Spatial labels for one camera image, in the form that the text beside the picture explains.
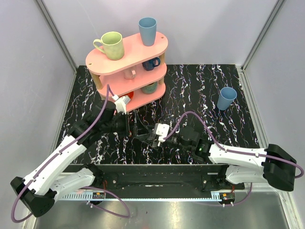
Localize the blue tumbler on shelf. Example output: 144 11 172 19
138 17 157 46

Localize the pink mug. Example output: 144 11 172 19
123 68 136 80

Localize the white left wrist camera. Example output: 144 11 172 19
112 94 131 114

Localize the dark blue mug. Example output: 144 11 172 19
142 57 161 71

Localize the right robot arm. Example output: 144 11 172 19
157 125 296 191

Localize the orange bowl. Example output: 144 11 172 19
127 92 134 99

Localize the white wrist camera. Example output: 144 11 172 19
112 94 131 114
153 123 170 143

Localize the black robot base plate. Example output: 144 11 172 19
67 164 244 191

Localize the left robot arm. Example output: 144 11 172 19
10 101 153 218

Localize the blue tumbler on table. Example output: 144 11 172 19
217 87 237 110

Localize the teal speckled cup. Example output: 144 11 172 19
141 82 158 94

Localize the pink three-tier shelf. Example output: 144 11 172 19
85 32 168 111

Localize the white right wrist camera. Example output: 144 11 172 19
153 123 170 143

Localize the green mug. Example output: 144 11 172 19
93 31 124 61

